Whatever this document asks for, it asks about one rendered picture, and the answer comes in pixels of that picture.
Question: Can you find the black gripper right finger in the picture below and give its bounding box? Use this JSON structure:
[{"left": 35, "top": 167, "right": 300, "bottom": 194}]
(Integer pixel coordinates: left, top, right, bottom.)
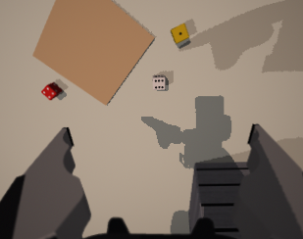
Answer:
[{"left": 231, "top": 124, "right": 303, "bottom": 239}]

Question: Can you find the white die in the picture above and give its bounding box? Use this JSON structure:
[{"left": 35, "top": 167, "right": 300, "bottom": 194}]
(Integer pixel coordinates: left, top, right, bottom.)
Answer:
[{"left": 153, "top": 75, "right": 166, "bottom": 90}]

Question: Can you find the tan flat mat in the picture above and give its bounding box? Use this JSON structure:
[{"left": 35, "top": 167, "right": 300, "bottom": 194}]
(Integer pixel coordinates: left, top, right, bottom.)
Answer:
[{"left": 32, "top": 0, "right": 155, "bottom": 105}]

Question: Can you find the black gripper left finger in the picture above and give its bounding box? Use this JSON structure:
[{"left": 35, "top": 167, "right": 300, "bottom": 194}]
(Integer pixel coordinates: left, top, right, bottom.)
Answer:
[{"left": 0, "top": 127, "right": 91, "bottom": 239}]

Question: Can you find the red die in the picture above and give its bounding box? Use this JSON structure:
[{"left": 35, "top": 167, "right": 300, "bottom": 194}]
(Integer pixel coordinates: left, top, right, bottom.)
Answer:
[{"left": 41, "top": 82, "right": 62, "bottom": 100}]

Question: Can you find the yellow die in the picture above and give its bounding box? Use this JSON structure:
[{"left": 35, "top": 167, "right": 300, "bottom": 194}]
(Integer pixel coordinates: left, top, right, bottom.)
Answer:
[{"left": 171, "top": 24, "right": 189, "bottom": 43}]

